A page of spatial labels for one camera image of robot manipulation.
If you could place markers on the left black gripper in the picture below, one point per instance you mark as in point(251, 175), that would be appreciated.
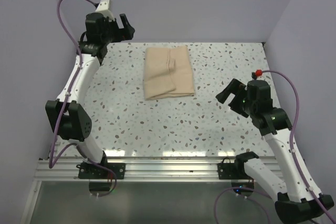
point(128, 31)

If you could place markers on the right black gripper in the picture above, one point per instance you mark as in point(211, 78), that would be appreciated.
point(237, 87)

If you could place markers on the beige cloth wrap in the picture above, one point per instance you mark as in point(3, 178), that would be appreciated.
point(167, 73)

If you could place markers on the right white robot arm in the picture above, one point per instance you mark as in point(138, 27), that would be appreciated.
point(296, 196)

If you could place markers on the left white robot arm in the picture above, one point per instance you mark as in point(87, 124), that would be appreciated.
point(67, 117)

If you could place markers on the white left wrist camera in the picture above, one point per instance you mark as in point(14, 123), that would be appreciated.
point(105, 8)

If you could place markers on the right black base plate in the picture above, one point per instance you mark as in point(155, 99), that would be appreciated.
point(227, 169)

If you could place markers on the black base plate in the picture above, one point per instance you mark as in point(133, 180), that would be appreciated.
point(227, 169)
point(112, 170)

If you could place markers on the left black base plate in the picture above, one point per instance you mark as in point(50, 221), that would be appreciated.
point(112, 170)

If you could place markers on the aluminium mounting rail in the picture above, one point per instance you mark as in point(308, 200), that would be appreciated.
point(162, 169)

